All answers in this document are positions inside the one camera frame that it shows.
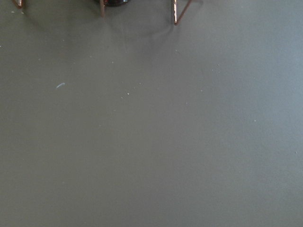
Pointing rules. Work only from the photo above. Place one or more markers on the copper wire bottle rack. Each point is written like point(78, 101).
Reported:
point(116, 3)

